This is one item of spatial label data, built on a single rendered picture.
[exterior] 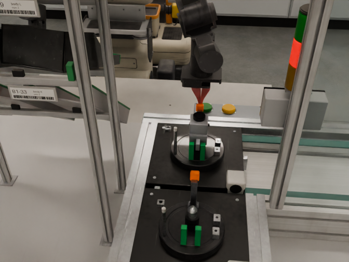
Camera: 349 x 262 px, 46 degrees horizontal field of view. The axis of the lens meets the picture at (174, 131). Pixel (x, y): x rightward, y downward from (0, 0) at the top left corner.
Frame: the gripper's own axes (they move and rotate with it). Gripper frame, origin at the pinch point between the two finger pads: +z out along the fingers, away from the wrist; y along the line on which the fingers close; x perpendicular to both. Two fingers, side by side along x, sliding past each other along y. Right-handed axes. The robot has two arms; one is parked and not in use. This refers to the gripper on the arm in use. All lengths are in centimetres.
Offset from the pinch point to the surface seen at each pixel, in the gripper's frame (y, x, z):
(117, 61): -20.3, -5.1, -14.2
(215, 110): 4.4, 11.3, 10.1
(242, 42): 30, 256, 102
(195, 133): -0.6, -12.6, 0.9
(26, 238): -40, -33, 20
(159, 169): -9.1, -17.0, 9.4
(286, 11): 69, 290, 84
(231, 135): 9.0, -1.8, 9.3
